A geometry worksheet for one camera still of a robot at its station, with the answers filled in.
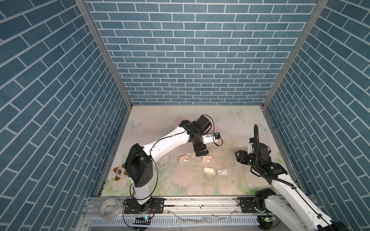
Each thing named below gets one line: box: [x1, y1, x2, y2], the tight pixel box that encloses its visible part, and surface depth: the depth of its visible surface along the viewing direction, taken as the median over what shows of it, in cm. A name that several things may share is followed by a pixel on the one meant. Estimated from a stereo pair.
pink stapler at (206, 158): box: [201, 155, 213, 162], surface depth 91 cm
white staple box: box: [216, 168, 228, 176], surface depth 86 cm
